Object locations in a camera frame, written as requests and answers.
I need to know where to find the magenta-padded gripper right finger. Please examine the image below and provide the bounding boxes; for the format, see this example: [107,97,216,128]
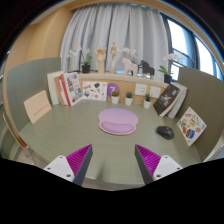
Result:
[134,143,184,185]

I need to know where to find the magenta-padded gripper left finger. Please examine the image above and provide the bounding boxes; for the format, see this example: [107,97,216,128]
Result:
[43,143,94,187]

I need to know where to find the black computer mouse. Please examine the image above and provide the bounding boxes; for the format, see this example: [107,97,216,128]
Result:
[156,125,175,140]

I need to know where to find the lilac mouse pad with wrist rest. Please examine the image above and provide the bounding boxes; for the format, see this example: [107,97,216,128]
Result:
[97,107,139,136]

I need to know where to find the white sheet with colourful stickers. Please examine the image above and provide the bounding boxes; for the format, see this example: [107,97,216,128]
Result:
[176,106,208,147]

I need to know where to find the small succulent in white pot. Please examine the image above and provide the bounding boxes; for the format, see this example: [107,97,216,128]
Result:
[110,90,121,105]
[143,93,153,110]
[124,91,134,107]

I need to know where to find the dark cover book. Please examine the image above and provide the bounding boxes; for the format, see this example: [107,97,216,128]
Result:
[152,83,181,117]

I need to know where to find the beige card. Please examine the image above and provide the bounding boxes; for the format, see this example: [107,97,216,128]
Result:
[23,89,53,125]

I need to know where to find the wooden chair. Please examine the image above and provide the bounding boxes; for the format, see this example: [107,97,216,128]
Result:
[1,112,51,168]

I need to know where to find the white picture sheet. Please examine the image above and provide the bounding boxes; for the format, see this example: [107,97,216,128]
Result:
[81,80,109,102]

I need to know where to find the magazine with photo cover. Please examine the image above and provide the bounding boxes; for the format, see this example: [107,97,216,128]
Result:
[59,71,84,107]

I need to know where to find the white book with printed spine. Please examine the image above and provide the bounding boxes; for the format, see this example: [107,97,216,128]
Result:
[173,82,189,119]

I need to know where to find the purple round disc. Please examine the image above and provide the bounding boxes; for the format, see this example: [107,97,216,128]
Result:
[106,82,121,98]

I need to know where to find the white orchid in black pot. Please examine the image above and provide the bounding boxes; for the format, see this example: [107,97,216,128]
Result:
[157,52,183,84]
[66,45,93,74]
[122,47,143,71]

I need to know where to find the grey-green desk partition panel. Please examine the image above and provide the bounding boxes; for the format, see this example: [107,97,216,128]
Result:
[176,66,224,161]
[6,57,63,133]

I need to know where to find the dark grey horse figure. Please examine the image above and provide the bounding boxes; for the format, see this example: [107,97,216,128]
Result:
[139,59,156,77]

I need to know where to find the pink horse figure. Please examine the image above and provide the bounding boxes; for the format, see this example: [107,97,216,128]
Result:
[121,57,139,77]

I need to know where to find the wooden hand model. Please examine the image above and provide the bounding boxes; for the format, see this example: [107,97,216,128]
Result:
[95,46,108,74]

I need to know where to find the wooden mannequin figure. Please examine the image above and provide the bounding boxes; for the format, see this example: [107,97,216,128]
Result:
[109,41,123,74]

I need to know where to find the window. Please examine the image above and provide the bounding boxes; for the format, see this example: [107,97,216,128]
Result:
[159,13,224,83]

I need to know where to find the grey curtain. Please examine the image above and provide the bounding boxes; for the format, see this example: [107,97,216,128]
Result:
[59,3,169,81]

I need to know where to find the white wall socket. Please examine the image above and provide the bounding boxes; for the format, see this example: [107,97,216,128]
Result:
[148,85,163,99]
[134,83,148,97]

